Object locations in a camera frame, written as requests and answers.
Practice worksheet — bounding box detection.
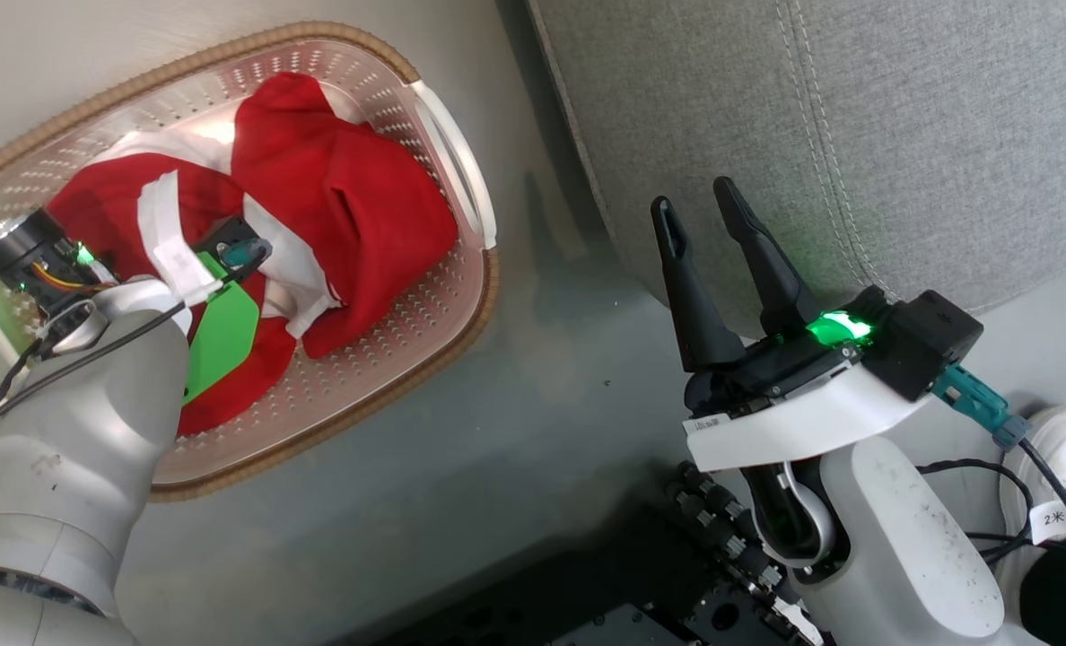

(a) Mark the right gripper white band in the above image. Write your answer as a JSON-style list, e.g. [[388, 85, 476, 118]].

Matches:
[[650, 176, 931, 474]]

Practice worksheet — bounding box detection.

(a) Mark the black cable with teal connector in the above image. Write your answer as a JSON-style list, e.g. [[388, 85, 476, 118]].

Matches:
[[932, 363, 1066, 557]]

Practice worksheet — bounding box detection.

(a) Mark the grey fabric sofa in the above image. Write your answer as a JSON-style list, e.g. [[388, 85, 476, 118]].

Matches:
[[524, 0, 1066, 340]]

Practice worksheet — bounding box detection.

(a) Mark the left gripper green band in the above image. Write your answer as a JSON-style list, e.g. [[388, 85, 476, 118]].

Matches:
[[0, 208, 262, 406]]

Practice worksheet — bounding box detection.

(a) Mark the white perforated basket brown rim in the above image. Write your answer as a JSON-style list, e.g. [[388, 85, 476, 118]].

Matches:
[[0, 22, 501, 503]]

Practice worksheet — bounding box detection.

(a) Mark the red and white garment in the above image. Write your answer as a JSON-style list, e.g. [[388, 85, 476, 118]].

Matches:
[[47, 72, 459, 438]]

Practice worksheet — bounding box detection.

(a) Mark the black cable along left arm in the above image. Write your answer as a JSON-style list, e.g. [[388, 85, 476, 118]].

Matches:
[[0, 301, 189, 455]]

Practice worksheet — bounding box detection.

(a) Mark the thin black looped cable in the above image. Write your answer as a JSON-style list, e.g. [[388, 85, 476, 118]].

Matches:
[[917, 458, 1036, 568]]

